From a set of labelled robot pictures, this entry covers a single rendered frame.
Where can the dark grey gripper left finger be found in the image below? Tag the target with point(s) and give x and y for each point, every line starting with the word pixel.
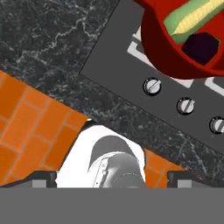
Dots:
pixel 43 178

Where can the red bowl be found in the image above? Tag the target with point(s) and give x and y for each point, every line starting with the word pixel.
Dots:
pixel 157 49

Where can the silver hob knob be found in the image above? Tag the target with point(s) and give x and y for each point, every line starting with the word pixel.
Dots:
pixel 152 86
pixel 185 106
pixel 217 125

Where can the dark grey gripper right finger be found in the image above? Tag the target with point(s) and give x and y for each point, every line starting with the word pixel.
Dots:
pixel 180 178

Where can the dark purple eggplant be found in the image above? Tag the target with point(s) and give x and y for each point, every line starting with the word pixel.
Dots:
pixel 200 48

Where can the dark grey hob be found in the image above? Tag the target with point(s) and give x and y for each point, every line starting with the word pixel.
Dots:
pixel 116 58

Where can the yellow corn with green husk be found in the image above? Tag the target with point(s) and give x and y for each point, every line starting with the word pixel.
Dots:
pixel 192 17

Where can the white and grey round object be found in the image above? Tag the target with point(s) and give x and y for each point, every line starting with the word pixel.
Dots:
pixel 78 157

